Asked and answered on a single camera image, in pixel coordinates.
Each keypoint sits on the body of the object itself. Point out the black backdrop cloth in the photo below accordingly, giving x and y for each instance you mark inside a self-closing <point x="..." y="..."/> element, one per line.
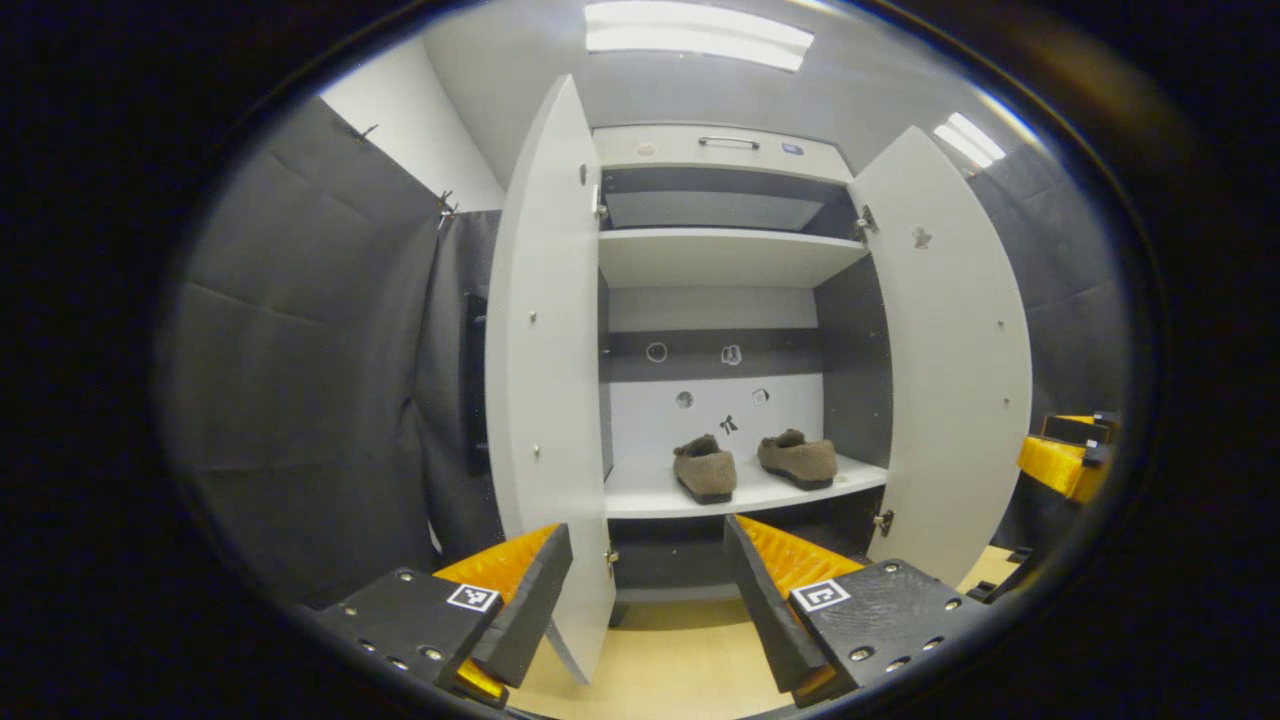
<point x="310" y="350"/>
<point x="1075" y="290"/>

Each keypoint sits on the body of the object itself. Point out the grey shoe cabinet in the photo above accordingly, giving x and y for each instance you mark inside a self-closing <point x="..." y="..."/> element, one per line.
<point x="720" y="260"/>

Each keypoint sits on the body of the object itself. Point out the small ceiling light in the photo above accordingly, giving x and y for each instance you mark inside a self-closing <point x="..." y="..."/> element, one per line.
<point x="968" y="140"/>

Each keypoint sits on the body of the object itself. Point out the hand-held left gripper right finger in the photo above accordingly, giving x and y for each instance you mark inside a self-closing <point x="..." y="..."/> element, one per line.
<point x="770" y="610"/>

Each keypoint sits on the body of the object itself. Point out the brown fluffy shoe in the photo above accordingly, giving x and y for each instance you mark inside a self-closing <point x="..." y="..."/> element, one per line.
<point x="705" y="472"/>
<point x="800" y="460"/>

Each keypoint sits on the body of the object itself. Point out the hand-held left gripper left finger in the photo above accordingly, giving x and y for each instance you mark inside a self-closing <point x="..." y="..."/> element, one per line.
<point x="525" y="610"/>

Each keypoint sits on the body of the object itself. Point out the grey shoe cabinet door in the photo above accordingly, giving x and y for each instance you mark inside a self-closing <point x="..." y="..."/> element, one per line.
<point x="960" y="360"/>
<point x="550" y="380"/>

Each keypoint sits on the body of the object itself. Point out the long ceiling light panel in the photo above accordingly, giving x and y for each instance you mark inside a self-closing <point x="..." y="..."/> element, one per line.
<point x="700" y="35"/>

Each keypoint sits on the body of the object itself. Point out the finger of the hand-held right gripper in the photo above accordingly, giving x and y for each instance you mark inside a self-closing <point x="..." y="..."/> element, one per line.
<point x="1060" y="465"/>

